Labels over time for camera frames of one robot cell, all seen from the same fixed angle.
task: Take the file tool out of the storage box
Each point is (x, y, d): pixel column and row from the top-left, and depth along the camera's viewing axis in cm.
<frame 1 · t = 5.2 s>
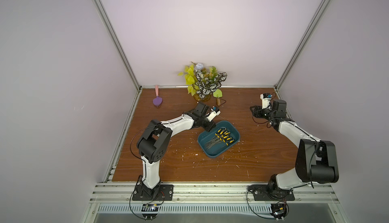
left hand: (216, 124, 92), fingers closed
right hand: (256, 104, 90), fingers open
teal plastic storage box: (223, 136, 92), point 3 cm above the table
green trowel wooden handle: (218, 94, 116), point 2 cm above the table
potted artificial plant: (201, 82, 89), point 27 cm above the table
yellow black file tool: (223, 141, 92), point 2 cm above the table
yellow black file tool 2: (227, 144, 90), point 2 cm above the table

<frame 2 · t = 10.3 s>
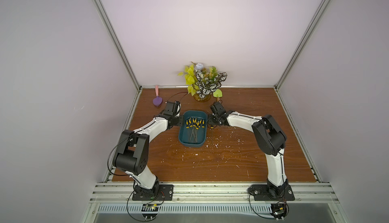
left hand: (181, 118, 95), fingers open
right hand: (210, 116, 99), fingers closed
teal plastic storage box: (183, 137, 95), on the table
yellow black file tool: (197, 127, 97), point 3 cm above the table
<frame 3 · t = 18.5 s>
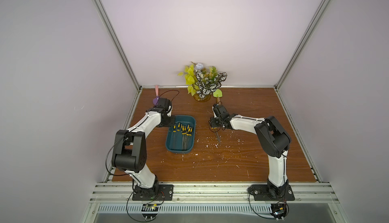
left hand: (172, 121, 94), fingers closed
right hand: (212, 118, 99), fingers closed
yellow black file tool: (183, 133, 94), point 3 cm above the table
yellow black file tool 2: (188, 134, 94), point 2 cm above the table
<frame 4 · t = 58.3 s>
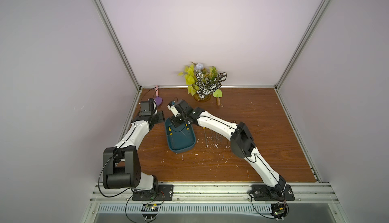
left hand: (160, 113, 91), fingers open
right hand: (171, 116, 90), fingers closed
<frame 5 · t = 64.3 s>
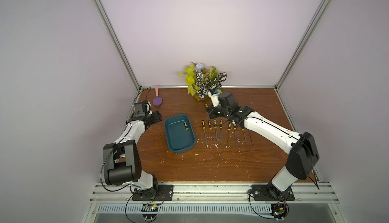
left hand: (158, 114, 93), fingers open
right hand: (207, 104, 81), fingers closed
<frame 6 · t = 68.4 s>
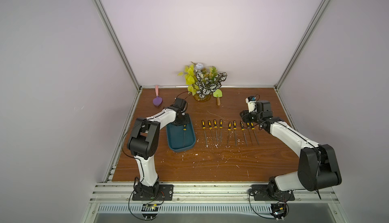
left hand: (188, 120, 98), fingers closed
right hand: (244, 109, 89), fingers open
